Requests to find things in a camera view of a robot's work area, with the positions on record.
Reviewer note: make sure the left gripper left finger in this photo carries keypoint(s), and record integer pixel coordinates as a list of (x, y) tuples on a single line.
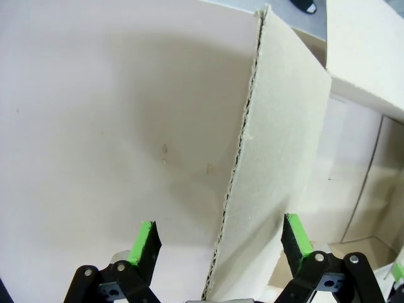
[(143, 252)]

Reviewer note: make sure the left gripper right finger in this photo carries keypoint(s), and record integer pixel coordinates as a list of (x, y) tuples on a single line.
[(296, 249)]

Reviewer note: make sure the brown cardboard box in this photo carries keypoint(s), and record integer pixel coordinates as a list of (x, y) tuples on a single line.
[(94, 126)]

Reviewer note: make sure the black shoe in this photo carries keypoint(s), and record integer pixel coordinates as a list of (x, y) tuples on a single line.
[(303, 4)]

